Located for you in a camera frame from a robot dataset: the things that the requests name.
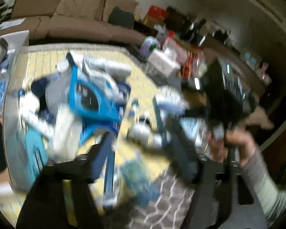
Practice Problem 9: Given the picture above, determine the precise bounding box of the blue and white strip packet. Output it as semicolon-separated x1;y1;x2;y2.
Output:
102;134;118;204

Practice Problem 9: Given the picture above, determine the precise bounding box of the white tissue box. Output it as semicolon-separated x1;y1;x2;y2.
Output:
147;50;180;77

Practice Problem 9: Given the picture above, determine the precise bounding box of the small white round object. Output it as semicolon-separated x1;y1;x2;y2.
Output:
128;122;151;142

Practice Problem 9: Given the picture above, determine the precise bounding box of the pile of blue white packaging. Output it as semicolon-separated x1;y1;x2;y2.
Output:
66;64;127;146

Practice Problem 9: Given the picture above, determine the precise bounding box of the yellow checkered mat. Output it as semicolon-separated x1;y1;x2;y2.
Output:
14;44;173;220

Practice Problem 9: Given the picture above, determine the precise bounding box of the purple and green ball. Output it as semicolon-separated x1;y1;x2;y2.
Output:
140;36;161;56

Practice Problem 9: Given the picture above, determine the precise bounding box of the person's right forearm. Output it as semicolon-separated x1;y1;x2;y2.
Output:
238;145;286;223

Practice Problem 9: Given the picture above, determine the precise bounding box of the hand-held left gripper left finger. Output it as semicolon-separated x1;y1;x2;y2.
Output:
17;131;116;229

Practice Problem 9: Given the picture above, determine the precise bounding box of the navy blue pouch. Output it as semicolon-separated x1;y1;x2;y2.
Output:
31;78;51;97

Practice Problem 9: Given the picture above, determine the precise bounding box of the red box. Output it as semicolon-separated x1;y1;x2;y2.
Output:
146;5;168;25

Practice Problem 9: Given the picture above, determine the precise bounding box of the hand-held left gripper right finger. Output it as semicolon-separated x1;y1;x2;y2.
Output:
167;117;268;229

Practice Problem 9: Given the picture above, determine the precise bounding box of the white storage bin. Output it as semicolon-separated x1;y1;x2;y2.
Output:
0;30;50;196

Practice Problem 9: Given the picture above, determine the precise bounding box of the white bottle with blue label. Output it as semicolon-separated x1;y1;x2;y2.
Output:
56;60;72;73

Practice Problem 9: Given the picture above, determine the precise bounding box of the person's right hand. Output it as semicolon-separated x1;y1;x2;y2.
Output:
208;127;256;168

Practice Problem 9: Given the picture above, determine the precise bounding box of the brown sofa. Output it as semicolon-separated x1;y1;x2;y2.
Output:
11;0;149;46

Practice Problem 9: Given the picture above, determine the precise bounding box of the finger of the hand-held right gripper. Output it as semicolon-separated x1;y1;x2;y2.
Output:
179;108;212;124

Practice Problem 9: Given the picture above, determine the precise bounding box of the long white box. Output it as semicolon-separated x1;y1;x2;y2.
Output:
83;57;132;77

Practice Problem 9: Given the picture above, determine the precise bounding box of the teal crumpled wrapper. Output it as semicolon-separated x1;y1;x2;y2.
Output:
121;159;163;204

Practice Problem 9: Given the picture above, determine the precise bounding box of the dark cushion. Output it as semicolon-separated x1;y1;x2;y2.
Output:
108;7;136;28

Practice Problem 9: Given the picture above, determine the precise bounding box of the red and white package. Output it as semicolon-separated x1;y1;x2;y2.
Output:
161;31;190;60

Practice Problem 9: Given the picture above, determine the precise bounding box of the teal packet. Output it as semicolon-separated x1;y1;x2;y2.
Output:
26;131;49;173

